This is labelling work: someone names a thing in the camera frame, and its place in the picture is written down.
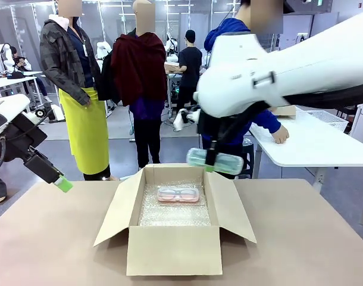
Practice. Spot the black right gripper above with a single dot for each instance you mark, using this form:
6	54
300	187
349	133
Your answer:
209	126

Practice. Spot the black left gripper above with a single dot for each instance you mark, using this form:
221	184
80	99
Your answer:
41	167

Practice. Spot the green glasses case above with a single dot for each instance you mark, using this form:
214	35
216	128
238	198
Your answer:
227	164

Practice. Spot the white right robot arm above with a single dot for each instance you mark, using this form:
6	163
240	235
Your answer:
303	68

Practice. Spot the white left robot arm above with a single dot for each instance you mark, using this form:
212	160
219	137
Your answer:
9	104

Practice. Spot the blue-sleeved left forearm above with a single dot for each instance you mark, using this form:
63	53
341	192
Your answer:
267	120

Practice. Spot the pink glasses case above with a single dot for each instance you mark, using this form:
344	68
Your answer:
178	195

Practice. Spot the brown cardboard shipping box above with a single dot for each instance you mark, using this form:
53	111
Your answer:
174	253

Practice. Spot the person's left hand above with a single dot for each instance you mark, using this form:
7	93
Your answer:
281	135

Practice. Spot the black stool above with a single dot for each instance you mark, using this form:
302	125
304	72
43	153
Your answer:
247	161

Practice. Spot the white background robot gripper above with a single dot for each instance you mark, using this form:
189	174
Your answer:
183	119

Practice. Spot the mannequin with yellow apron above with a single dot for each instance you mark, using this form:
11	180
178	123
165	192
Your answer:
86	128

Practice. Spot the clear bubble wrap sheet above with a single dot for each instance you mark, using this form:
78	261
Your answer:
172	213

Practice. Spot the flat cardboard piece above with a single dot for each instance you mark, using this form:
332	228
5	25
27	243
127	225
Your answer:
285	111

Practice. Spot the person in black with cap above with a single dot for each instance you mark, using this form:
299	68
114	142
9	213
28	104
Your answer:
189	68

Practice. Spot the small cardboard box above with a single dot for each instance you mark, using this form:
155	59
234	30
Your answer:
172	67

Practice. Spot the white side table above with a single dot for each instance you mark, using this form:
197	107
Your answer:
312	146

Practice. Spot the mannequin with dark red cloth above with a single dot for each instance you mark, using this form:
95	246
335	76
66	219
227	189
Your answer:
140	71

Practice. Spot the white background work table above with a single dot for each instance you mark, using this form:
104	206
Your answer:
15	80

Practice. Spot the white mesh basket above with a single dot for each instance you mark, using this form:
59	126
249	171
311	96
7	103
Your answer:
327	117

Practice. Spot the seated person with phone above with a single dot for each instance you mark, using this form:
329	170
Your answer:
19	61

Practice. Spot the person in blue hoodie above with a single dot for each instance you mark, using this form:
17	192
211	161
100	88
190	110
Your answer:
226	26

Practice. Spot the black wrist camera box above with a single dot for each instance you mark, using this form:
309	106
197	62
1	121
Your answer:
28	134

